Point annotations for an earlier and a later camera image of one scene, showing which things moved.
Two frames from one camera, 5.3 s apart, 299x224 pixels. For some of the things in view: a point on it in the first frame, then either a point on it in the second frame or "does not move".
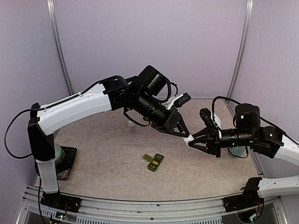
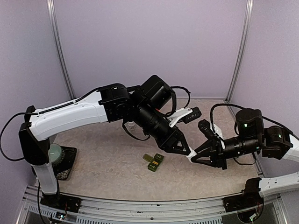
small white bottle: x=187 y=140 → x=191 y=154
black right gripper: x=213 y=146 → x=217 y=160
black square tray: x=64 y=166 does not move
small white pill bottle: x=131 y=125 does not move
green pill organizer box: x=154 y=162 does not move
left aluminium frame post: x=51 y=5 does not move
